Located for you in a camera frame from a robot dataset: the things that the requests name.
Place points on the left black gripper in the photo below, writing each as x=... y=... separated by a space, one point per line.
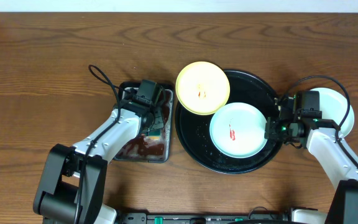
x=158 y=119

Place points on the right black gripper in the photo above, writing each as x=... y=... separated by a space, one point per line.
x=271 y=131

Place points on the pale green plate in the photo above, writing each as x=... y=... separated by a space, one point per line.
x=333 y=106
x=237 y=130

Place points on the green yellow sponge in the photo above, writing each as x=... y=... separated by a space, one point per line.
x=156 y=134

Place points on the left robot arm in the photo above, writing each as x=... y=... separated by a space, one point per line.
x=72 y=183

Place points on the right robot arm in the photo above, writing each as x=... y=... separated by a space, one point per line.
x=311 y=121

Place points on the rectangular metal soapy tray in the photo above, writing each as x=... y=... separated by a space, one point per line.
x=144 y=149

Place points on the round black tray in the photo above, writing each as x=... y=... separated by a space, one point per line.
x=193 y=129

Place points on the yellow plate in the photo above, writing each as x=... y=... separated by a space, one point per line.
x=202 y=88

